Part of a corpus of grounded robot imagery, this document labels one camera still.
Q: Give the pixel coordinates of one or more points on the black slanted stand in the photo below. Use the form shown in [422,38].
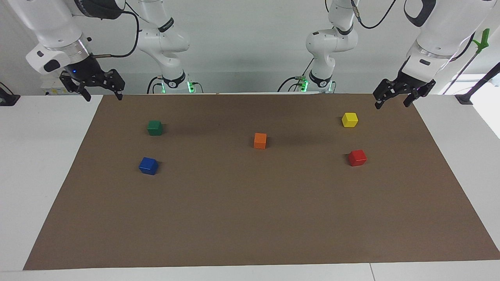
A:
[478,84]

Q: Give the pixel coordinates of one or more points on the brown paper mat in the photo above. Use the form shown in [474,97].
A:
[250,203]

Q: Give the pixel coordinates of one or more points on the green cube block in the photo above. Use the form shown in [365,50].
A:
[154,128]

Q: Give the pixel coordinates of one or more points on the orange cube block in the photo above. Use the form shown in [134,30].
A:
[260,141]

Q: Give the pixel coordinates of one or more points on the red cube block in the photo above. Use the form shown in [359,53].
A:
[357,158]

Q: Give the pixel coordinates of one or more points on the thin pole with green clip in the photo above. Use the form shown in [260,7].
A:
[478,43]

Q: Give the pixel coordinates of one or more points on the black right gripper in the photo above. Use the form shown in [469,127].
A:
[86,70]

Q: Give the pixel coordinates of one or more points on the blue cube block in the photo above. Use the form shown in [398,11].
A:
[148,166]

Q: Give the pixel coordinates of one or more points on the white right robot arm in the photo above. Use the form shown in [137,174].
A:
[54,27]

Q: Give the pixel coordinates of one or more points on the black table clamp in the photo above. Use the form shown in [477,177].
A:
[7,98]

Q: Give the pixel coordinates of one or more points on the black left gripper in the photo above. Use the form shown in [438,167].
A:
[414,86]

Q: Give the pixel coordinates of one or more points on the white cardboard box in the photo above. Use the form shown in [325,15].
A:
[49,88]

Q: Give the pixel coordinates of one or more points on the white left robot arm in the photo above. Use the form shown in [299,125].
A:
[445,27]

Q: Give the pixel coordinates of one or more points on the yellow cube block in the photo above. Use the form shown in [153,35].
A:
[349,120]

